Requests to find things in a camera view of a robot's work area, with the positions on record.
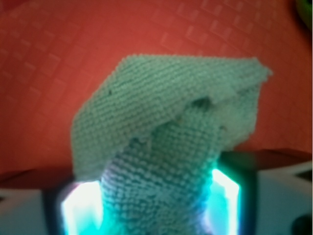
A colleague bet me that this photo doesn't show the red plastic tray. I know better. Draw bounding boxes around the red plastic tray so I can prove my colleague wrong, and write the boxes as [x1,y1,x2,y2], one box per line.
[0,0,313,188]

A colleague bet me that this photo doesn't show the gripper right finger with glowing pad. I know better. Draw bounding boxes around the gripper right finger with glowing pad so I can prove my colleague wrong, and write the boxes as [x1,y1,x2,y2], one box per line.
[206,149,313,235]

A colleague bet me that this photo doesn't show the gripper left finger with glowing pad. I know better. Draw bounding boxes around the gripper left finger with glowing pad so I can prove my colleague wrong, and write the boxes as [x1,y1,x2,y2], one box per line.
[0,181,103,235]

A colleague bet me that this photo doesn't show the light blue woven cloth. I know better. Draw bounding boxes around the light blue woven cloth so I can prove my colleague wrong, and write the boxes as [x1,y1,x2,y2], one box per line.
[71,55,271,235]

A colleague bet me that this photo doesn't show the green plush toy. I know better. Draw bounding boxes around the green plush toy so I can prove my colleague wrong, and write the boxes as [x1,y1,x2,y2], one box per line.
[295,0,313,30]

